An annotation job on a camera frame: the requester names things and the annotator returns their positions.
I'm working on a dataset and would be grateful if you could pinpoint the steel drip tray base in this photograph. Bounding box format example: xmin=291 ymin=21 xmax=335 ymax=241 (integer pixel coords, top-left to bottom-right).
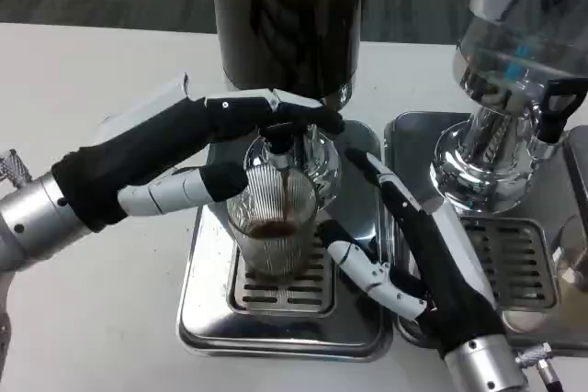
xmin=383 ymin=110 xmax=588 ymax=352
xmin=176 ymin=118 xmax=395 ymax=364

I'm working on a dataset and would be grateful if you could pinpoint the black tap lever dark dispenser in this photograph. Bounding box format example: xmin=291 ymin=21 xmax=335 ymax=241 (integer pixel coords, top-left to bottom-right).
xmin=259 ymin=121 xmax=304 ymax=154

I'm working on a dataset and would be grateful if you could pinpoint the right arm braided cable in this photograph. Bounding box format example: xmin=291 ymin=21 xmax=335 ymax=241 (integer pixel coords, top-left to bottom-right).
xmin=516 ymin=343 xmax=560 ymax=392

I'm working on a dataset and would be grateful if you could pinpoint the clear drink dispenser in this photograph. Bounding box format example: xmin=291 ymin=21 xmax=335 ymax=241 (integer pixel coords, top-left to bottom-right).
xmin=429 ymin=0 xmax=588 ymax=218

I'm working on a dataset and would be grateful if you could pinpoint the steel drip grid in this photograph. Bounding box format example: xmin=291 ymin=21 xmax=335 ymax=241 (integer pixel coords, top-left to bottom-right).
xmin=228 ymin=235 xmax=336 ymax=318
xmin=458 ymin=216 xmax=560 ymax=310

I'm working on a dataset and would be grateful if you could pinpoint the clear ribbed glass cup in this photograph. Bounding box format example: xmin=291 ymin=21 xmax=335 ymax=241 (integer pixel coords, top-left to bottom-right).
xmin=226 ymin=164 xmax=318 ymax=281

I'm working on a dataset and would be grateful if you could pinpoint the dark drink dispenser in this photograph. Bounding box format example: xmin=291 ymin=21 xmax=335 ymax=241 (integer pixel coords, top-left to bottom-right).
xmin=209 ymin=0 xmax=372 ymax=214

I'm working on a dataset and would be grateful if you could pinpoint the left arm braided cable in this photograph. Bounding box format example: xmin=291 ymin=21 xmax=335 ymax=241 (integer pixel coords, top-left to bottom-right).
xmin=0 ymin=149 xmax=31 ymax=189

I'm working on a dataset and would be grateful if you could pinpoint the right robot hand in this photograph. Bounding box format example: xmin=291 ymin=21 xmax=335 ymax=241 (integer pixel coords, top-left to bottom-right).
xmin=318 ymin=147 xmax=509 ymax=361

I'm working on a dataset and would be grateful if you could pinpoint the black tap lever clear dispenser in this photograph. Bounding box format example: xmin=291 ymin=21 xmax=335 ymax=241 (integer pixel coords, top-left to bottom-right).
xmin=537 ymin=81 xmax=579 ymax=143

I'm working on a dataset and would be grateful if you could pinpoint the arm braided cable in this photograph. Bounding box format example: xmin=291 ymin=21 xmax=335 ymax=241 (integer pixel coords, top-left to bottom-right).
xmin=516 ymin=343 xmax=560 ymax=392
xmin=0 ymin=149 xmax=31 ymax=189

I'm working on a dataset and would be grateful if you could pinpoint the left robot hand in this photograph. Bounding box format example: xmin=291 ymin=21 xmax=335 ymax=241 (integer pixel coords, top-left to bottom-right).
xmin=51 ymin=73 xmax=345 ymax=233

